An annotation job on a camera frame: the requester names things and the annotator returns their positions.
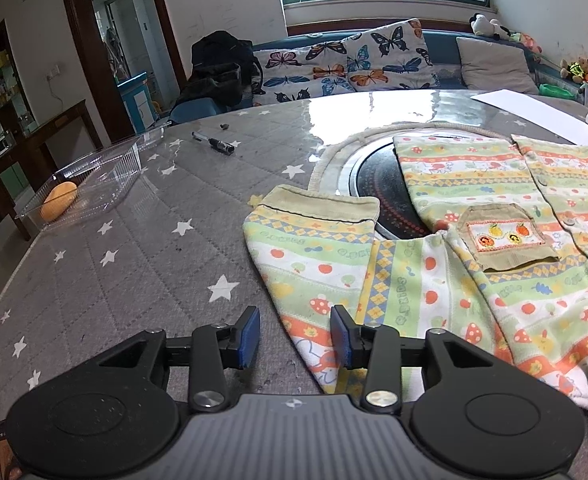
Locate colourful patterned child's garment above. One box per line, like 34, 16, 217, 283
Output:
243, 129, 588, 410

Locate round induction cooktop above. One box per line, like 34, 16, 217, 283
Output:
307, 121, 441, 241

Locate black marker pen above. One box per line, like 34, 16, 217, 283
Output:
192, 131, 235, 155

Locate clear plastic tray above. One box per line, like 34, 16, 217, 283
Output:
18, 127, 165, 232

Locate yellow mango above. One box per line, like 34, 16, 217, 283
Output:
40, 181, 78, 222

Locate blue white small cabinet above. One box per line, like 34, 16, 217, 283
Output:
116, 72, 158, 134

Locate dark wooden cabinet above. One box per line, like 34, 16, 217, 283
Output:
0, 22, 103, 240

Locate black backpack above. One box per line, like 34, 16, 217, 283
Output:
175, 30, 263, 108

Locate butterfly pillow left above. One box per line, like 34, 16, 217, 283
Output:
251, 41, 355, 106

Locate butterfly pillow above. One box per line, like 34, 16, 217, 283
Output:
251, 41, 355, 106
341, 18, 439, 91

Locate butterfly pillow right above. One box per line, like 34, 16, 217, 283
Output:
341, 18, 439, 91

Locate white paper sheet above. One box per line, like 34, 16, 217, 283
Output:
472, 89, 588, 146

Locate grey cushion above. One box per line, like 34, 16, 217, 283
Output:
456, 37, 538, 94

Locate blue sofa bench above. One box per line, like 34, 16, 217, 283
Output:
169, 29, 588, 124

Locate panda plush toy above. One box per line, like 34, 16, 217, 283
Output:
469, 13, 510, 41

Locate small colourful plush toys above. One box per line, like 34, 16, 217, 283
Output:
559, 58, 588, 84

